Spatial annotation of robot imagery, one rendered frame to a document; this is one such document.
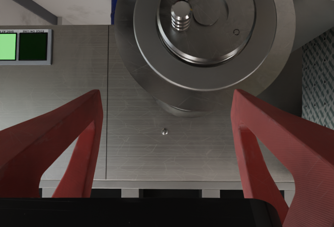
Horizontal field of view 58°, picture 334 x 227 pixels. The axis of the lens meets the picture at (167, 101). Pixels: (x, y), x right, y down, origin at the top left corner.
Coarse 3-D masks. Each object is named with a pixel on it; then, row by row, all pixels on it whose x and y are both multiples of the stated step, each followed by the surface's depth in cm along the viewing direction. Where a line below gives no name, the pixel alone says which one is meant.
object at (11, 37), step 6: (0, 36) 59; (6, 36) 59; (12, 36) 58; (0, 42) 58; (6, 42) 58; (12, 42) 58; (0, 48) 58; (6, 48) 58; (12, 48) 58; (0, 54) 58; (6, 54) 58; (12, 54) 58
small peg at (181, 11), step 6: (180, 0) 20; (174, 6) 20; (180, 6) 20; (186, 6) 20; (174, 12) 20; (180, 12) 20; (186, 12) 20; (174, 18) 20; (180, 18) 20; (186, 18) 20; (174, 24) 21; (180, 24) 21; (186, 24) 21; (180, 30) 22
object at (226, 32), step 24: (168, 0) 23; (192, 0) 23; (216, 0) 23; (240, 0) 22; (168, 24) 23; (192, 24) 23; (216, 24) 23; (240, 24) 22; (168, 48) 24; (192, 48) 22; (216, 48) 22; (240, 48) 22
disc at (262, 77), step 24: (120, 0) 25; (288, 0) 24; (120, 24) 25; (288, 24) 24; (120, 48) 25; (288, 48) 24; (144, 72) 24; (264, 72) 24; (168, 96) 24; (192, 96) 24; (216, 96) 24
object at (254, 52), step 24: (144, 0) 24; (264, 0) 24; (144, 24) 24; (264, 24) 24; (144, 48) 24; (264, 48) 24; (168, 72) 24; (192, 72) 24; (216, 72) 24; (240, 72) 24
